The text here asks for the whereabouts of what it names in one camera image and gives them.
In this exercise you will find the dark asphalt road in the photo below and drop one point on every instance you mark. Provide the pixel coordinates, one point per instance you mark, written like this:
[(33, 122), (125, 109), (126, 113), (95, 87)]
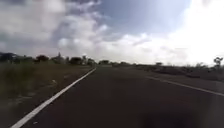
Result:
[(126, 100)]

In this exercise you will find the row of trees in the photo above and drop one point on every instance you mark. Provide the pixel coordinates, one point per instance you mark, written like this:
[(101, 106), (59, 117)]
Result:
[(43, 58)]

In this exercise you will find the white painted edge line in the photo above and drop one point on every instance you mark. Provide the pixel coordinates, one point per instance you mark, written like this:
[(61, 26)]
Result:
[(50, 101), (186, 85)]

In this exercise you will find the scrubby grass verge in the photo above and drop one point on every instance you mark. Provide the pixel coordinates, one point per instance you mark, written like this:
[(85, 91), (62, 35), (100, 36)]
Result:
[(190, 71)]

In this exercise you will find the dry grass verge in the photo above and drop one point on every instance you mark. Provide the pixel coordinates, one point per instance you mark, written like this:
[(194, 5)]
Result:
[(30, 78)]

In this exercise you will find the tree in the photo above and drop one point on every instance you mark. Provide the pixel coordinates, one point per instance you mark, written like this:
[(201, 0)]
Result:
[(218, 61)]

